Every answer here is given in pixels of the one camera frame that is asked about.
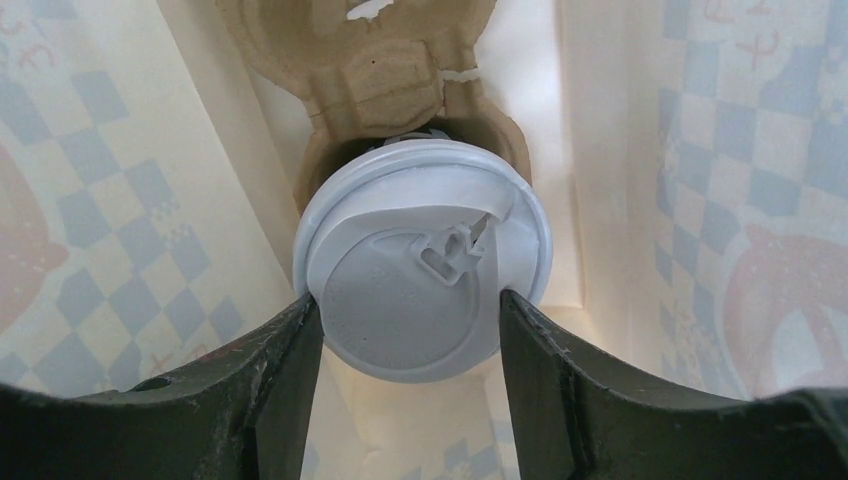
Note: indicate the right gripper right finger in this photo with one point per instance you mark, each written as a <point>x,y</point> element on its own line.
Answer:
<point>578,412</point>

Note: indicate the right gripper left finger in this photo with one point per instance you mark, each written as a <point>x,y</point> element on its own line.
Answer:
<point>241,411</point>

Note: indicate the checkered paper takeout bag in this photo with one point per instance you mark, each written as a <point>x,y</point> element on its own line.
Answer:
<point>691,157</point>

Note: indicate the cardboard cup carrier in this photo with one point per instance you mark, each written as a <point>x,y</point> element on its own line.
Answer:
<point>365,79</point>

